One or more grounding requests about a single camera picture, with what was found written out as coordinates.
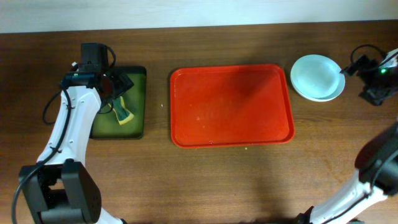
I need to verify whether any yellow green sponge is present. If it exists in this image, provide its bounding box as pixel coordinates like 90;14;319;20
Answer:
109;96;134;125

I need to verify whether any white plate with yellow stain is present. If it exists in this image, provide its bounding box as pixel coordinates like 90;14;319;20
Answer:
290;72;345;102

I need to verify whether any light blue plate yellow stain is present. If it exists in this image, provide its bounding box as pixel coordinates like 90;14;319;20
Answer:
290;54;341;101

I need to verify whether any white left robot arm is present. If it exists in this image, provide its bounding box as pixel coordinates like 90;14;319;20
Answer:
11;43;134;223

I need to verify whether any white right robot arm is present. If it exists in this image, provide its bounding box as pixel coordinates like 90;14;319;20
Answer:
293;50;397;224

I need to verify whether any black tray with green liquid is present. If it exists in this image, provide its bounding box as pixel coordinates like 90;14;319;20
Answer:
90;66;147;140

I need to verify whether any red plastic tray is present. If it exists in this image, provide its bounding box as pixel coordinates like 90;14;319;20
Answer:
170;64;295;149

